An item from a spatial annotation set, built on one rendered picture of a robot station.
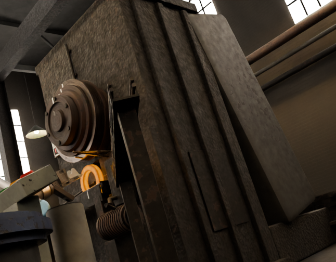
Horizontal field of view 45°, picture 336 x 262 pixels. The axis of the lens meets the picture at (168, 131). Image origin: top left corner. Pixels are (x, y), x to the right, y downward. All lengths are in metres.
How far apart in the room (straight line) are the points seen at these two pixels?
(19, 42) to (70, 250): 7.96
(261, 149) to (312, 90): 5.56
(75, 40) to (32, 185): 1.60
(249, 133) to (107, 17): 1.11
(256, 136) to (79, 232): 1.58
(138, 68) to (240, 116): 0.79
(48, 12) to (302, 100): 5.07
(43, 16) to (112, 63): 6.03
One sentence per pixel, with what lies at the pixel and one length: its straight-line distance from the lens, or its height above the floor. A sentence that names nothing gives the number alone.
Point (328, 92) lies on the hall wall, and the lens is 7.98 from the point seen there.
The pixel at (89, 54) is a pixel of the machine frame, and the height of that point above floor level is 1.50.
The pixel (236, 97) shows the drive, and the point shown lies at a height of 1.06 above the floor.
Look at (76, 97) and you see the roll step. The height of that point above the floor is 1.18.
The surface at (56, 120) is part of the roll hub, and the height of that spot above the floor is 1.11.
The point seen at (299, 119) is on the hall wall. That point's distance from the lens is 8.20.
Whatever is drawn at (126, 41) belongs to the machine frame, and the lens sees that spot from 2.22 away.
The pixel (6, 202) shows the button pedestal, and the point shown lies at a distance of 1.25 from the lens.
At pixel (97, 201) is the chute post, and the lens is 2.15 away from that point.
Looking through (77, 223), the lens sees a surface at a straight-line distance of 1.31.
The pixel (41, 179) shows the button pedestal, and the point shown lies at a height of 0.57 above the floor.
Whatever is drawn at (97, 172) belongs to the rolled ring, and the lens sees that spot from 2.18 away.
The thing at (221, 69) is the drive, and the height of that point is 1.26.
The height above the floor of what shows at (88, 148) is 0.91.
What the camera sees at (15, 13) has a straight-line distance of 12.59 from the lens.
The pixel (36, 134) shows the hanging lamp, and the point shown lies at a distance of 12.18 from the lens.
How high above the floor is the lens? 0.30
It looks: 16 degrees up
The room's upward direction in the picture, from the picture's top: 17 degrees counter-clockwise
